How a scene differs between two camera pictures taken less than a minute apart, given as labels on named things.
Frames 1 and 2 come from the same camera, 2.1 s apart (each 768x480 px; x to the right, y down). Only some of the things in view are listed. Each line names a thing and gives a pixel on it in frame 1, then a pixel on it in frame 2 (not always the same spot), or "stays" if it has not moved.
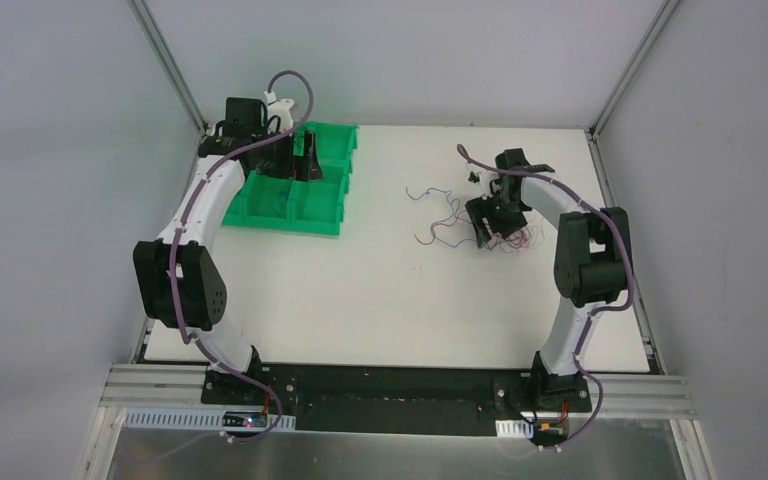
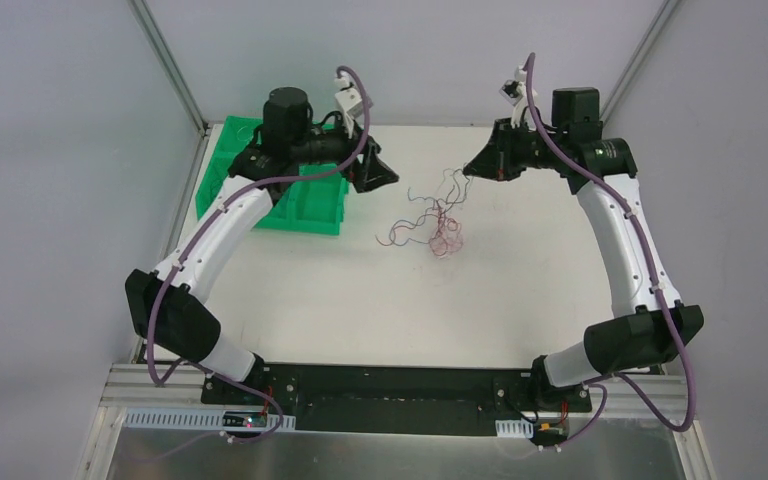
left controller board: (244, 419) stays
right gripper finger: (475, 214) to (490, 162)
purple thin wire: (519, 239) to (461, 201)
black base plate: (398, 399) stays
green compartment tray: (308, 207) stays
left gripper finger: (313, 165) to (371, 172)
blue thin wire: (431, 228) to (441, 199)
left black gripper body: (306, 142) to (359, 156)
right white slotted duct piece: (516, 428) stays
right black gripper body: (490, 216) to (504, 153)
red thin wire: (509, 241) to (442, 232)
